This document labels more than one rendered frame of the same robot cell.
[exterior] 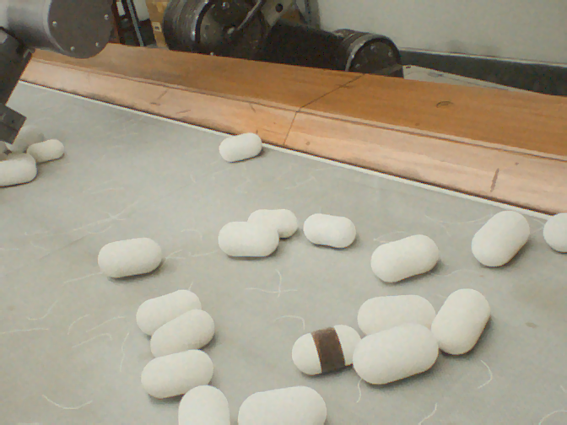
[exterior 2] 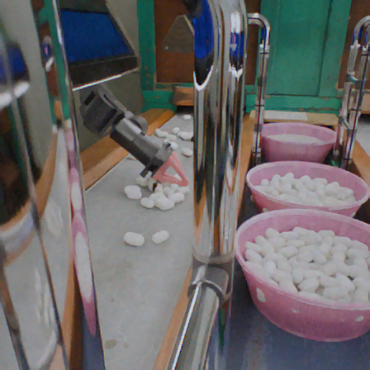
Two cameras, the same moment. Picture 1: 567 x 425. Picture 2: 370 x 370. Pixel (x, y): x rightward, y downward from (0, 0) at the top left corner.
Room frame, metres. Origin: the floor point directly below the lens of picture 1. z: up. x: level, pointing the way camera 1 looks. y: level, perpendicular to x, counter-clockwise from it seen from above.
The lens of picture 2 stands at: (0.95, 0.89, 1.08)
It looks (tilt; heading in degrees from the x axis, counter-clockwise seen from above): 24 degrees down; 232
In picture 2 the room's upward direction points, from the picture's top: straight up
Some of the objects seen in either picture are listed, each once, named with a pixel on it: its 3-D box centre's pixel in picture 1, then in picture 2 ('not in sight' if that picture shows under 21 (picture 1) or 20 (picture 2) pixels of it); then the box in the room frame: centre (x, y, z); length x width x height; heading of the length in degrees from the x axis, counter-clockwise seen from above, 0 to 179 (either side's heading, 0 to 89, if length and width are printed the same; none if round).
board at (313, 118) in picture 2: not in sight; (292, 117); (-0.24, 0.06, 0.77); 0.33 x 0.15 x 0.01; 129
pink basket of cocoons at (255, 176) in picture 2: not in sight; (302, 199); (0.27, 0.47, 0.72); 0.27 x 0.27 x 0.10
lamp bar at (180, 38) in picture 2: not in sight; (206, 32); (0.24, 0.08, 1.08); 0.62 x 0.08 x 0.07; 39
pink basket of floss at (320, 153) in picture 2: not in sight; (294, 145); (-0.07, 0.19, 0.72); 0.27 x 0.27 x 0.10
